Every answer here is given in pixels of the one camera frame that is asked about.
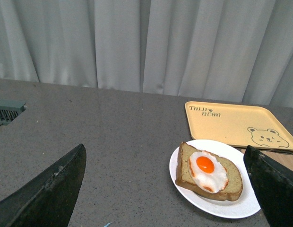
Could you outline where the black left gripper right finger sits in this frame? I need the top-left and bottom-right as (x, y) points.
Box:
(244, 146), (293, 227)

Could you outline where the bread slice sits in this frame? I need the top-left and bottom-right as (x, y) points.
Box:
(175, 142), (243, 201)

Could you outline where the fried egg toy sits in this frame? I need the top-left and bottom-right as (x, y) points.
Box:
(188, 151), (229, 193)

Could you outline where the grey curtain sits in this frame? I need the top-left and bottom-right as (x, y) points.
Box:
(0, 0), (293, 107)

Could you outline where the white round plate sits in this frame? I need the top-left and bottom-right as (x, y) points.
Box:
(169, 140), (260, 218)

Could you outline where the grey vent grille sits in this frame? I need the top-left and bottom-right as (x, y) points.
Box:
(0, 99), (26, 125)

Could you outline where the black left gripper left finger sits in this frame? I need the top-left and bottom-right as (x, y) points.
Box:
(0, 144), (86, 227)

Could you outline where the bamboo cutting board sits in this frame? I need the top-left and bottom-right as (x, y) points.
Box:
(241, 146), (293, 183)

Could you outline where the yellow bear tray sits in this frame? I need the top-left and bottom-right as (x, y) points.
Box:
(185, 101), (293, 150)

